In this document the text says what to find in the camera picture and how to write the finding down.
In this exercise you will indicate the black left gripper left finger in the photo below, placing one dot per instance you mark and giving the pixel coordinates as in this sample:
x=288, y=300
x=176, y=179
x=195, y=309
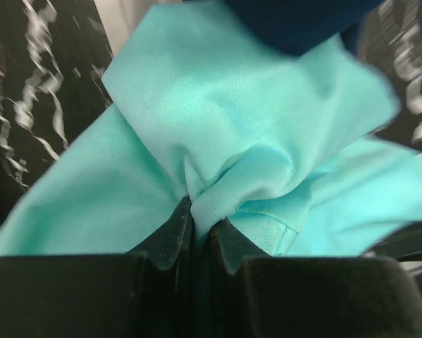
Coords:
x=140, y=293

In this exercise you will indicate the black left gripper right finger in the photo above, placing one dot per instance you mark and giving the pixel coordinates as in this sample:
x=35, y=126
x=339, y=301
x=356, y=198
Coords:
x=257, y=295

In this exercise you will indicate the teal t shirt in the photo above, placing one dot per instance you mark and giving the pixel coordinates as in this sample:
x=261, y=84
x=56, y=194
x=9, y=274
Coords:
x=280, y=145

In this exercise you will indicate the navy blue t shirt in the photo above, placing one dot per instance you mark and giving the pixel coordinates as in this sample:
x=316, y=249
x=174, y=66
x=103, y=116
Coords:
x=297, y=26

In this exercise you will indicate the white t shirt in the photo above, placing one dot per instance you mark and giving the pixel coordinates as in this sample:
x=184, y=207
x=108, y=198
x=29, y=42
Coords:
x=120, y=18

